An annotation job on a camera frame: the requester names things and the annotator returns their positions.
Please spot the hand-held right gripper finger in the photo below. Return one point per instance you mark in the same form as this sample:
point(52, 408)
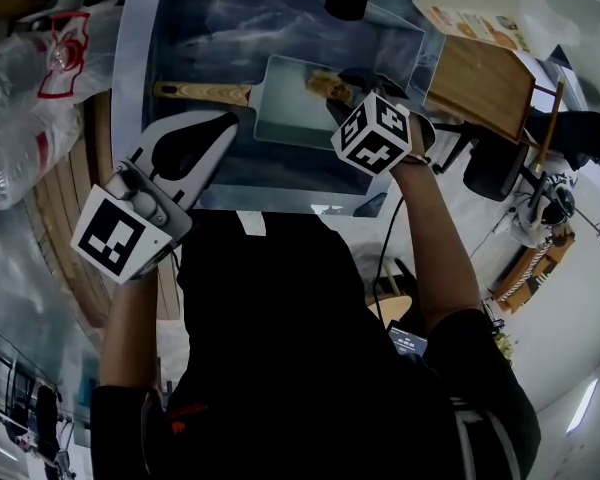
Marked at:
point(341, 88)

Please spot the wooden crate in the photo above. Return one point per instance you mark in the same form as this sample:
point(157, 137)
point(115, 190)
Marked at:
point(535, 273)

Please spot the tan scrubbing sponge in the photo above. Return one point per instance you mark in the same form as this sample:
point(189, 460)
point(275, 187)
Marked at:
point(325, 83)

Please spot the black bag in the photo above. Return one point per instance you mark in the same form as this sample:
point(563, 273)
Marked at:
point(590, 138)

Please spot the round wooden stool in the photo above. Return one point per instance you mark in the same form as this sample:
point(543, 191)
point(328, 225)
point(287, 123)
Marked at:
point(392, 308)

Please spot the stainless steel sink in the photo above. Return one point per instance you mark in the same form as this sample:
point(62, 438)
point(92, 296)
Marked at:
point(260, 28)

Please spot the clear plastic bag of bottles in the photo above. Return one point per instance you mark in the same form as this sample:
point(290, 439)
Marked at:
point(25, 118)

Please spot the black office chair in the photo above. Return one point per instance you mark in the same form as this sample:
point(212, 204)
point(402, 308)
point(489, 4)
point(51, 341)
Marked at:
point(492, 168)

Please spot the black phone with lit screen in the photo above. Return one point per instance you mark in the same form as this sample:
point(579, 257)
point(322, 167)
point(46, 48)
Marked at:
point(408, 342)

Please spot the wooden cutting board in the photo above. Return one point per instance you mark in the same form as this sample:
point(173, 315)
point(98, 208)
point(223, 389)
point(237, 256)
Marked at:
point(480, 88)

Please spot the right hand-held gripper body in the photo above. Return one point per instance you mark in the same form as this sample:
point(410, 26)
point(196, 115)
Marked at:
point(372, 135)

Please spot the wooden stick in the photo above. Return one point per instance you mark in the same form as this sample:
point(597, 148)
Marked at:
point(550, 123)

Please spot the person's right forearm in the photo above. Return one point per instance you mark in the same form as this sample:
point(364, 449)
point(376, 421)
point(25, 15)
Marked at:
point(435, 238)

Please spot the long ceiling light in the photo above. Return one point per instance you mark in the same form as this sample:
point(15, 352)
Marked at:
point(582, 405)

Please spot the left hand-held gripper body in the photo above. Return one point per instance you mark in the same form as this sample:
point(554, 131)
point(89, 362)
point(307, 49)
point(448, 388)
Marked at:
point(130, 218)

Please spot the person's left forearm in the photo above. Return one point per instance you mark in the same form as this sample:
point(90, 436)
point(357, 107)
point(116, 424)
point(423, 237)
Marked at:
point(130, 328)

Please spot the white plastic container with label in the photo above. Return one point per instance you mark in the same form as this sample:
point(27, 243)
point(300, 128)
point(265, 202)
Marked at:
point(530, 13)

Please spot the person's black shirt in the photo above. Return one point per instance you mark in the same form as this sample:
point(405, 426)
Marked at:
point(290, 368)

